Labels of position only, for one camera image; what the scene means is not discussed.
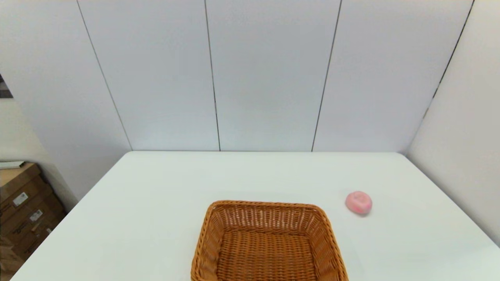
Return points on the white flat paper stack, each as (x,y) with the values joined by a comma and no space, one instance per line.
(11,164)

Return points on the pink peach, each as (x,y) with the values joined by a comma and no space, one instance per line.
(358,203)

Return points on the brown cardboard box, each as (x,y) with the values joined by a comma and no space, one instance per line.
(15,177)
(27,244)
(43,214)

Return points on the brown woven wicker basket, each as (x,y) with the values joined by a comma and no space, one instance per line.
(269,253)

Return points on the dark striped wall fixture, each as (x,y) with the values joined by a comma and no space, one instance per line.
(4,89)

